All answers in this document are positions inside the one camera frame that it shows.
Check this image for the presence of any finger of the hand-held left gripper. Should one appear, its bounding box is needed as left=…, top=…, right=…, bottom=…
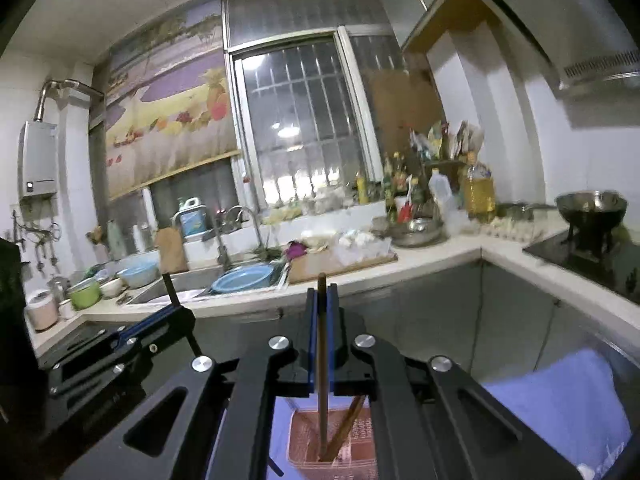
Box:
left=42, top=305, right=197, bottom=369
left=50, top=322, right=203, bottom=397

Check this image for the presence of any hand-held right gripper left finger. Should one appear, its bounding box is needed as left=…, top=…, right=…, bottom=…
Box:
left=62, top=287, right=323, bottom=480

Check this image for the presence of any flat wooden cutting board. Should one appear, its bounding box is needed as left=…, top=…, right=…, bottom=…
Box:
left=288, top=247, right=399, bottom=286

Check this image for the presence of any shallow metal basin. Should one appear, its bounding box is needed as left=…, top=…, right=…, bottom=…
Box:
left=389, top=217, right=447, bottom=249

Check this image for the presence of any large cooking oil bottle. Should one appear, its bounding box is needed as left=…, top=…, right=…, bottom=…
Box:
left=462, top=152, right=498, bottom=224

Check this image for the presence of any bunch of brown chopsticks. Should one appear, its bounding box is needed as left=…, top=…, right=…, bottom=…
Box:
left=327, top=397, right=366, bottom=462

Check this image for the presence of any brown cardboard sheet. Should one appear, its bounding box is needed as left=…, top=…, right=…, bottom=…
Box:
left=366, top=66, right=446, bottom=162

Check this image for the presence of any steel kitchen sink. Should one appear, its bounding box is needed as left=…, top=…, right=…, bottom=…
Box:
left=126, top=259, right=292, bottom=307

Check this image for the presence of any steel range hood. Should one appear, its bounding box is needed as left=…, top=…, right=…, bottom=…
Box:
left=457, top=0, right=640, bottom=100

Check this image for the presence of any curved chrome faucet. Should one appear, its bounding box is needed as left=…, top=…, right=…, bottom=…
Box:
left=225, top=204, right=267, bottom=257

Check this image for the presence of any blue plastic basin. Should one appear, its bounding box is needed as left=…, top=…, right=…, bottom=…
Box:
left=209, top=263, right=277, bottom=295

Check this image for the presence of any light blue bowl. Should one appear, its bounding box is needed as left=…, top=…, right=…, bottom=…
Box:
left=115, top=264, right=162, bottom=289

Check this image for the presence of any tray of eggs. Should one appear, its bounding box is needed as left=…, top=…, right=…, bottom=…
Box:
left=479, top=216, right=535, bottom=241

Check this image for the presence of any pink lidded pot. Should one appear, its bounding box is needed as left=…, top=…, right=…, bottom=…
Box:
left=24, top=289, right=61, bottom=332

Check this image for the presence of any blue printed tablecloth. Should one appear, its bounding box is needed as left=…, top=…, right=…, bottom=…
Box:
left=207, top=349, right=635, bottom=480

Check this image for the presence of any upright wooden chopping block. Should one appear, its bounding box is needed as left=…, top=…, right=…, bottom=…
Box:
left=154, top=227, right=189, bottom=274

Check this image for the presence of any white plastic jug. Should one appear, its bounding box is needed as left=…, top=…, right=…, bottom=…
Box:
left=428, top=168, right=459, bottom=212

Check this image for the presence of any fruit printed roller blind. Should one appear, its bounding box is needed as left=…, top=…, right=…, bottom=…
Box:
left=102, top=0, right=242, bottom=202

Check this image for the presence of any black glass gas stove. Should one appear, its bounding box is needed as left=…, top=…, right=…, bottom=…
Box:
left=522, top=231, right=640, bottom=307

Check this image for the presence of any barred kitchen window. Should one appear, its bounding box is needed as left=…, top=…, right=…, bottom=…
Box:
left=224, top=25, right=383, bottom=213

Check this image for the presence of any pink perforated plastic basket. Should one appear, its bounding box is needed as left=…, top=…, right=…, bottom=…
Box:
left=286, top=396, right=377, bottom=480

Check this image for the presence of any metal exhaust pipe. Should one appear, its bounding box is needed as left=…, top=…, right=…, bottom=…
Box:
left=34, top=78, right=106, bottom=124

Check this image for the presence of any pale green thermos bottle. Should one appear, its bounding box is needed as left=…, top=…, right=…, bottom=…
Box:
left=106, top=219, right=126, bottom=261

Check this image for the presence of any bundle of food packets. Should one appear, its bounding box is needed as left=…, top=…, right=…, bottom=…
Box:
left=409, top=120, right=487, bottom=164

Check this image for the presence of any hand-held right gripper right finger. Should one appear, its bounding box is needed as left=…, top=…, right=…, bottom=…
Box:
left=325, top=284, right=586, bottom=480

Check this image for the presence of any cluster of condiment bottles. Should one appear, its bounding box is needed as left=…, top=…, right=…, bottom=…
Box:
left=382, top=151, right=432, bottom=224

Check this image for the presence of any metal wok with handle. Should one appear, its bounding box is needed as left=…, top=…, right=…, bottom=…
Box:
left=499, top=190, right=629, bottom=257

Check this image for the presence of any blue white detergent bottle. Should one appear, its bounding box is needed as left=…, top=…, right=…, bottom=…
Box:
left=172, top=197, right=209, bottom=241

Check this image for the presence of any grey wall water heater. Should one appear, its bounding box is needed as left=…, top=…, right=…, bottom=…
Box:
left=19, top=121, right=59, bottom=199

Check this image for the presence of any dark wooden chopstick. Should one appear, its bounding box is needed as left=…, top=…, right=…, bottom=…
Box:
left=162, top=273, right=182, bottom=311
left=317, top=273, right=330, bottom=462

